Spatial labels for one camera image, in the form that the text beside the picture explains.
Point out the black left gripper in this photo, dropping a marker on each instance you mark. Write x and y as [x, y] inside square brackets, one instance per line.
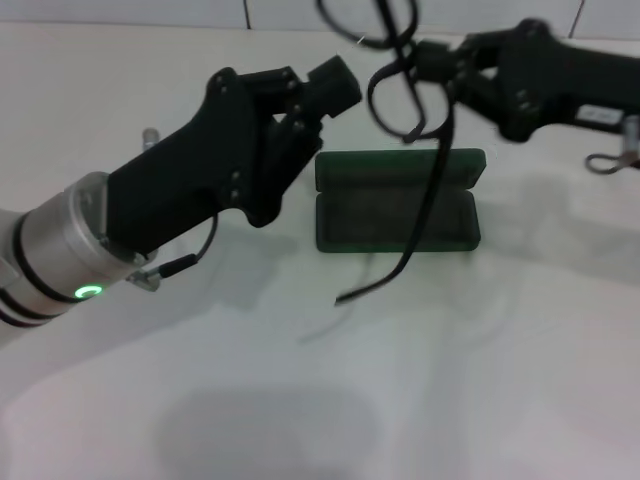
[200, 175]

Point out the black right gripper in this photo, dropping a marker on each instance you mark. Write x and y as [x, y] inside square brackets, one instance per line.
[550, 80]

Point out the green glasses case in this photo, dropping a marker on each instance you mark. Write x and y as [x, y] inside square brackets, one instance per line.
[350, 170]

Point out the black glasses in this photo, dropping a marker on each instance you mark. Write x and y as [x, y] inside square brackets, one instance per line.
[425, 202]

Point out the silver cylinder post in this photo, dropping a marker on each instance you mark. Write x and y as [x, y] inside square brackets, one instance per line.
[150, 137]

